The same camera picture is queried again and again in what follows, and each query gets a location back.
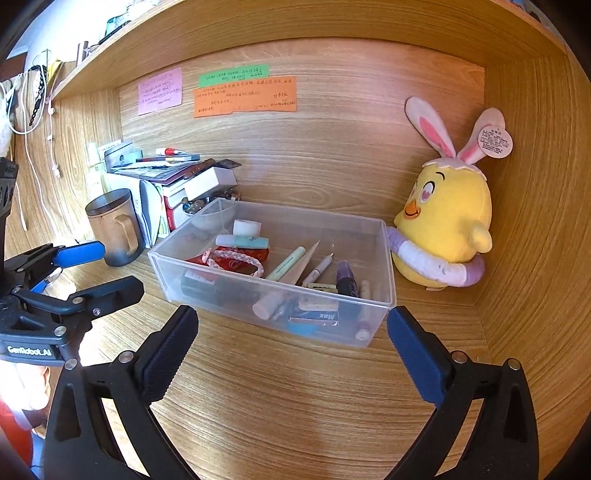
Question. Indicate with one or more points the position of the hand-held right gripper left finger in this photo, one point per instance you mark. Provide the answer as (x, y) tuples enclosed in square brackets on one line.
[(166, 355)]

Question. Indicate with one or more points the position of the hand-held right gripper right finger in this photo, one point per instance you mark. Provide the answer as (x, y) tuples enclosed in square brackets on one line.
[(415, 355)]

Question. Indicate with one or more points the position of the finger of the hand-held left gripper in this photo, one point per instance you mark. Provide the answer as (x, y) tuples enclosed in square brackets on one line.
[(111, 290), (78, 254)]

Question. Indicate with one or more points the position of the clear plastic storage box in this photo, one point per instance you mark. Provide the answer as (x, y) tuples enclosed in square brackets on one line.
[(171, 267)]

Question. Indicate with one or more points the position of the small pink tube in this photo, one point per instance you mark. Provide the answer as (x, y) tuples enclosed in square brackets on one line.
[(364, 300)]

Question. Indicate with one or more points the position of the dark green bottle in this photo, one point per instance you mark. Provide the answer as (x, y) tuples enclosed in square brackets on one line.
[(207, 288)]

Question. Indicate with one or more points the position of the purple marker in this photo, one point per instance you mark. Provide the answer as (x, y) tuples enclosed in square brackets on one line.
[(347, 279)]

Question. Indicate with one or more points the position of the dark snack packet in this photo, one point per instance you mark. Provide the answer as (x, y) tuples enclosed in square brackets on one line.
[(318, 317)]

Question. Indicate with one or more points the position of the small white eraser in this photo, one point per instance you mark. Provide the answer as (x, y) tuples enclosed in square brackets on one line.
[(323, 288)]

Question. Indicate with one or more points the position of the red paper packet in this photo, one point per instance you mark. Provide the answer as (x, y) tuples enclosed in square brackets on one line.
[(235, 261)]

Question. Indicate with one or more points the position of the white pen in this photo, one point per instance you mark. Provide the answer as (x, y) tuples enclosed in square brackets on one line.
[(318, 272)]

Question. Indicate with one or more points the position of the large pink tube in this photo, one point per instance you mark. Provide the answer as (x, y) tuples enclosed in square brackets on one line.
[(302, 265)]

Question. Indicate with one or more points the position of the teal case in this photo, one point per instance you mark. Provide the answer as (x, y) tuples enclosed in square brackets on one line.
[(261, 242)]

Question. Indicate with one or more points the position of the white tape roll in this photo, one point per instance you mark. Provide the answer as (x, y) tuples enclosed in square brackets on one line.
[(247, 228)]

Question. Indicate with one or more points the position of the light green pen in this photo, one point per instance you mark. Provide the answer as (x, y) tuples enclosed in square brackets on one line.
[(286, 264)]

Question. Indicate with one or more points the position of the person's left forearm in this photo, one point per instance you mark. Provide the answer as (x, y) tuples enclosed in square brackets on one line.
[(9, 429)]

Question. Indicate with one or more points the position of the brown ceramic mug with lid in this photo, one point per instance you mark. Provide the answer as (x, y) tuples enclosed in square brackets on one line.
[(111, 230)]

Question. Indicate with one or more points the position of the white paper envelope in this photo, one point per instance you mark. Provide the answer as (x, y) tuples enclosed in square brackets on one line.
[(148, 212)]

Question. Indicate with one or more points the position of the red and white box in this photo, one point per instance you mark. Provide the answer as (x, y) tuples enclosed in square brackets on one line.
[(173, 207)]

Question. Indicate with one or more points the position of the grey box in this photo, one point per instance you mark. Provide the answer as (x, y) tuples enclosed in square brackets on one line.
[(121, 157)]

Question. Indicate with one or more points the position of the stack of booklets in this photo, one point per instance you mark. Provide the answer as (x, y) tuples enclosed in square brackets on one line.
[(161, 173)]

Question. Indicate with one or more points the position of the white bowl of beads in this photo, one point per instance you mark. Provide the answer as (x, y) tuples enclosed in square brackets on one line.
[(210, 217)]

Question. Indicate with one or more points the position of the red and white marker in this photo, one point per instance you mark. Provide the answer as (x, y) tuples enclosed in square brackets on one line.
[(168, 150)]

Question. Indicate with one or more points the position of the white fluffy toy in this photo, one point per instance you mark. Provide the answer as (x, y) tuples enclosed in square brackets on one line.
[(4, 134)]

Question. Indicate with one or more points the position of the yellow chick plush toy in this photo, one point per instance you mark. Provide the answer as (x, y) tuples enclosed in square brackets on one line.
[(443, 212)]

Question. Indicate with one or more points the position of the white cardboard box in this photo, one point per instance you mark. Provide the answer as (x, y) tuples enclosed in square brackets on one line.
[(210, 182)]

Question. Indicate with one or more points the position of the dark flat object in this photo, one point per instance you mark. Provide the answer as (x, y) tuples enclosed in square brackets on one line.
[(228, 163)]

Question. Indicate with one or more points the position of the pink sticky note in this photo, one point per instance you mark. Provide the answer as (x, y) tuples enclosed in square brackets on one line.
[(159, 90)]

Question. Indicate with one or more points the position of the orange sticky note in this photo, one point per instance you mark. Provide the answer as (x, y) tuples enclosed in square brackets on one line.
[(244, 97)]

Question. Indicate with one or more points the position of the green sticky note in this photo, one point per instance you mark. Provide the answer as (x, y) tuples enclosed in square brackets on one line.
[(233, 75)]

